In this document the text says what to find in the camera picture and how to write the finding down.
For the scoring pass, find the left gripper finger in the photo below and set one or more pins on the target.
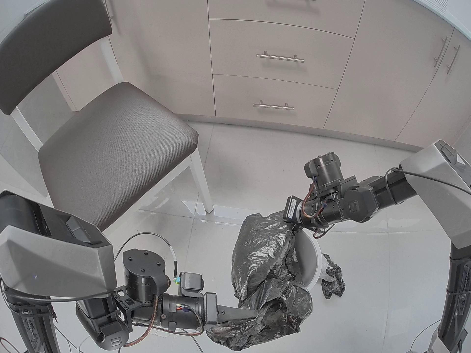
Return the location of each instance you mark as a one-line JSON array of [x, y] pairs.
[[231, 319], [231, 310]]

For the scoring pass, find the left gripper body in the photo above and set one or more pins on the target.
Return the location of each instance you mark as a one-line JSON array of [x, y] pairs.
[[210, 309]]

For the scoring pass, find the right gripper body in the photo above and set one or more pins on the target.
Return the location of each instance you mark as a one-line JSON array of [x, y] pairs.
[[316, 213]]

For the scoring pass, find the black plastic bag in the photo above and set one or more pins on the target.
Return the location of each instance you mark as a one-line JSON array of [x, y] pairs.
[[257, 256]]

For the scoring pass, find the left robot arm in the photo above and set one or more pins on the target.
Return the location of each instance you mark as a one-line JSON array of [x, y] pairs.
[[55, 256]]

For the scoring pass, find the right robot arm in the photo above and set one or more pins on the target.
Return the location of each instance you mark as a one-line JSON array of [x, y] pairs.
[[434, 182]]

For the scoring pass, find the white trash bin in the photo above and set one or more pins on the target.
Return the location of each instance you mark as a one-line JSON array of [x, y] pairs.
[[309, 256]]

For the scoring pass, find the crumpled black plastic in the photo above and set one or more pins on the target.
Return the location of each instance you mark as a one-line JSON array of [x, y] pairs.
[[335, 283]]

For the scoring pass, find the beige cabinet with drawers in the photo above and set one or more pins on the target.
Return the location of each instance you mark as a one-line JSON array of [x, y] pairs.
[[276, 31]]

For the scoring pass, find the grey padded white chair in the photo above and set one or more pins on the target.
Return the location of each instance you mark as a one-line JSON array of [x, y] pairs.
[[110, 142]]

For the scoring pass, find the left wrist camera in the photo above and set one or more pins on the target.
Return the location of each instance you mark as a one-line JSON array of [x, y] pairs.
[[191, 281]]

